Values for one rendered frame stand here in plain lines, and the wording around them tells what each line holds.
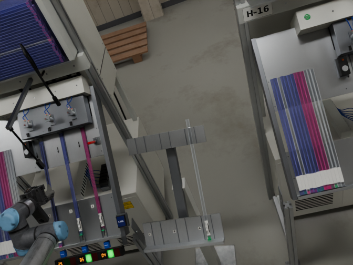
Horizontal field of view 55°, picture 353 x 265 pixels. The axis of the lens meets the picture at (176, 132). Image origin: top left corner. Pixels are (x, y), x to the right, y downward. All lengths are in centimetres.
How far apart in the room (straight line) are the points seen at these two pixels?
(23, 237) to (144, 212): 78
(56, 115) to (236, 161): 148
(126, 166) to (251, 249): 91
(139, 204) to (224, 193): 75
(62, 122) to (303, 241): 153
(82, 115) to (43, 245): 59
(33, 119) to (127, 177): 61
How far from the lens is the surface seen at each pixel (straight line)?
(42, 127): 171
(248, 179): 254
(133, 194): 190
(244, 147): 275
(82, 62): 158
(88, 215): 169
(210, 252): 201
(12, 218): 144
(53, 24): 147
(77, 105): 164
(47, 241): 137
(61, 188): 217
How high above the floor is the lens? 200
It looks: 41 degrees down
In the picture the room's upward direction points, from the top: 22 degrees counter-clockwise
